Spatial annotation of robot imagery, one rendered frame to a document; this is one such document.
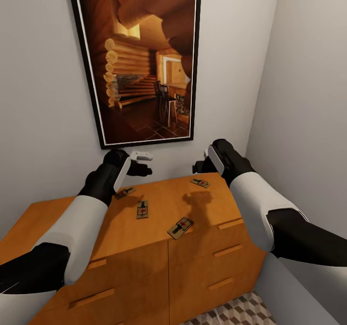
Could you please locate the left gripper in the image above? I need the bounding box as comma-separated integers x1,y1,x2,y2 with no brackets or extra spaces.
127,161,152,177

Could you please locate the mousetrap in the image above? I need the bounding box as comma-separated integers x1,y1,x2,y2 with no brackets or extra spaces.
136,200,148,219
167,217,194,241
190,178,210,188
114,186,136,200

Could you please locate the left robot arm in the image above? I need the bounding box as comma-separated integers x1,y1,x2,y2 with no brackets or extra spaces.
0,148,153,325

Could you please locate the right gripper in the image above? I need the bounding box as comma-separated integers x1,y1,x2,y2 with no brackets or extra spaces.
192,158,217,174

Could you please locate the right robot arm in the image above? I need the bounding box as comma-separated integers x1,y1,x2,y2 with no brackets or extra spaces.
192,139,347,325

